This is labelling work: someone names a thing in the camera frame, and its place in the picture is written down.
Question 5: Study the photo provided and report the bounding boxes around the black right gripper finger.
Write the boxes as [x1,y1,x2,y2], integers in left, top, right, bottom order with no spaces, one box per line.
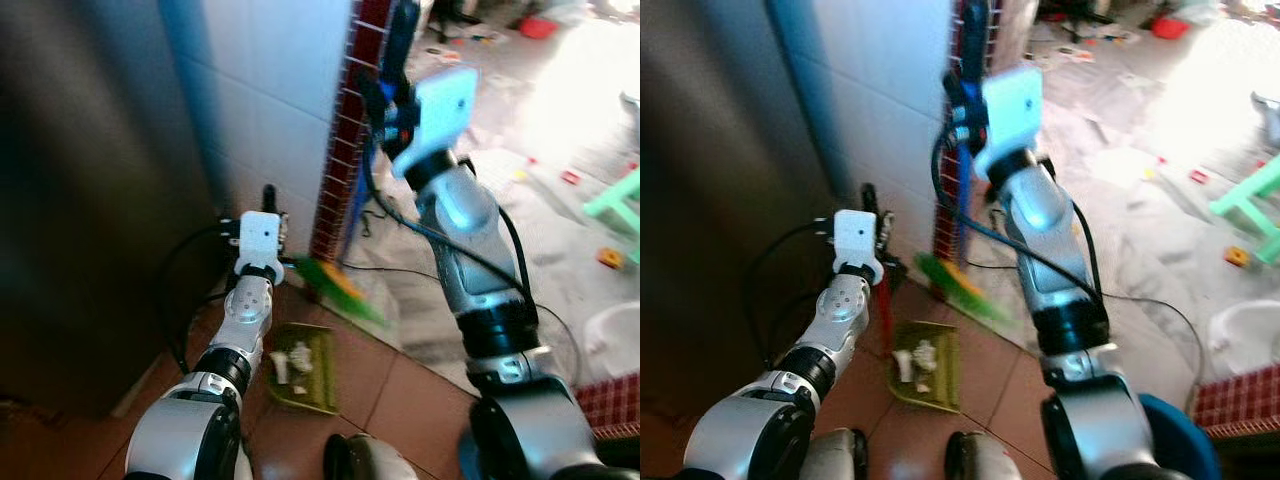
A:
[385,0,421,87]
[961,0,992,83]

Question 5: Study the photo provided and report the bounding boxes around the blue broom green orange bristles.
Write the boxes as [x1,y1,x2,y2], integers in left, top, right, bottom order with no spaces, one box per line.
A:
[914,0,1013,324]
[295,0,421,327]

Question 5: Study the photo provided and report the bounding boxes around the green dustpan red handle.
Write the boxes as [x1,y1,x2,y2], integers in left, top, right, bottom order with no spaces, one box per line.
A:
[262,321,340,415]
[877,274,962,414]

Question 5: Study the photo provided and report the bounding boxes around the red tiled pillar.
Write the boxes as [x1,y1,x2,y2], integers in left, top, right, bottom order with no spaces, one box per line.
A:
[931,0,987,264]
[308,0,394,264]

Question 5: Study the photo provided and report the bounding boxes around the dark tall cabinet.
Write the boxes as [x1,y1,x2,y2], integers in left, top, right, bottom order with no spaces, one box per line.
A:
[640,0,853,412]

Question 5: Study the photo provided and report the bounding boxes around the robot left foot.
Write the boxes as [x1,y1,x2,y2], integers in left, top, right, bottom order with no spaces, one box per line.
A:
[800,428,869,480]

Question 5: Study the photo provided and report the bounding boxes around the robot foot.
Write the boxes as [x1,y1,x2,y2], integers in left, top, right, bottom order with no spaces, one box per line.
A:
[800,428,869,480]
[322,432,421,480]
[943,430,1051,480]

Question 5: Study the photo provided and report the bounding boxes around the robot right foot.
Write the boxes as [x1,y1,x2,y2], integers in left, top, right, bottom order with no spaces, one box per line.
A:
[943,430,1051,480]
[322,432,421,480]

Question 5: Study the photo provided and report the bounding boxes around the mint green plastic stool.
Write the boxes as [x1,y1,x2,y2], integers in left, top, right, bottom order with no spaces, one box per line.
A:
[1208,154,1280,264]
[583,167,641,264]

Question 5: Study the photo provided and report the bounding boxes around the white round bowl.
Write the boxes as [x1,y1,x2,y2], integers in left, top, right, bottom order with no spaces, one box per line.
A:
[1206,299,1280,380]
[582,299,641,387]

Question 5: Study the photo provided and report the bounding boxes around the red tiled curb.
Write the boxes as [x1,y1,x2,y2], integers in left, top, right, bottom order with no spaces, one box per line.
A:
[574,371,641,442]
[1189,374,1280,437]

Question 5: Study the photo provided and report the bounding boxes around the blue plastic bucket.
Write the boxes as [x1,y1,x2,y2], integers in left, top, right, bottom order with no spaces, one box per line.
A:
[1138,393,1223,480]

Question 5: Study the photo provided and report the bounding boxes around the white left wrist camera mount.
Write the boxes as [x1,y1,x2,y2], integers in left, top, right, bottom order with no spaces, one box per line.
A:
[237,211,284,282]
[833,209,883,285]

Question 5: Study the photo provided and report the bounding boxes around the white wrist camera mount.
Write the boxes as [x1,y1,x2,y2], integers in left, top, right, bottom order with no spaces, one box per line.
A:
[973,65,1046,181]
[237,211,284,282]
[833,209,883,285]
[390,66,481,181]

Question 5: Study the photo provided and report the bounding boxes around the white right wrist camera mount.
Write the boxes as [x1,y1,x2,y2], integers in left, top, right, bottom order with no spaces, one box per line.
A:
[973,65,1046,181]
[390,66,481,181]

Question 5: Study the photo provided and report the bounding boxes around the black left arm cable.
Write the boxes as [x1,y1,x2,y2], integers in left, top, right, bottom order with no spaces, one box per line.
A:
[741,219,837,372]
[154,221,247,374]

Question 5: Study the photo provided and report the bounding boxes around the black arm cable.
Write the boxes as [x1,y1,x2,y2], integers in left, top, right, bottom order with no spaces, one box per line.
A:
[929,134,1107,302]
[361,140,542,332]
[741,219,837,372]
[154,221,247,374]

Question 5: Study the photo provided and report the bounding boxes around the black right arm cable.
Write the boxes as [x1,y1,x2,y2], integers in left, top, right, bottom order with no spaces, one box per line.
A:
[361,140,542,332]
[929,134,1107,302]

